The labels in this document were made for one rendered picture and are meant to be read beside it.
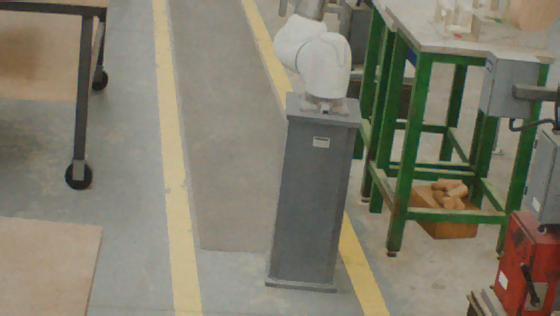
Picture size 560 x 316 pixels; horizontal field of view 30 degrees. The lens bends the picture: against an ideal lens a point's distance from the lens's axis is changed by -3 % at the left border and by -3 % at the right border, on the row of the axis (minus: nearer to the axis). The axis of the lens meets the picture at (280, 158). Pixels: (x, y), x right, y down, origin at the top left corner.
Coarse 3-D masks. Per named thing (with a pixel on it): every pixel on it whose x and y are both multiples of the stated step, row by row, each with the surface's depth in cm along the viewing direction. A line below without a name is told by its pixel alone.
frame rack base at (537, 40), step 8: (520, 32) 427; (528, 32) 428; (536, 32) 428; (544, 32) 428; (520, 40) 429; (528, 40) 429; (536, 40) 429; (544, 40) 430; (536, 48) 431; (544, 48) 431
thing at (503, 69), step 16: (496, 64) 333; (512, 64) 334; (528, 64) 335; (496, 80) 335; (512, 80) 336; (528, 80) 337; (480, 96) 346; (496, 96) 337; (512, 96) 338; (496, 112) 340; (512, 112) 340; (528, 112) 341; (512, 128) 347
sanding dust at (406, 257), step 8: (352, 192) 507; (352, 200) 499; (360, 208) 491; (384, 208) 494; (480, 208) 507; (488, 208) 508; (376, 248) 454; (384, 248) 454; (376, 256) 446; (384, 256) 447; (400, 256) 448; (408, 256) 450; (488, 256) 458; (400, 264) 442; (408, 264) 443; (496, 264) 452
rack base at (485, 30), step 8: (480, 8) 445; (480, 16) 430; (472, 24) 434; (480, 24) 424; (488, 24) 425; (496, 24) 425; (504, 24) 425; (472, 32) 434; (480, 32) 425; (488, 32) 426; (496, 32) 426; (504, 32) 427; (512, 32) 427; (480, 40) 427; (488, 40) 427; (496, 40) 428; (504, 40) 428; (512, 40) 428
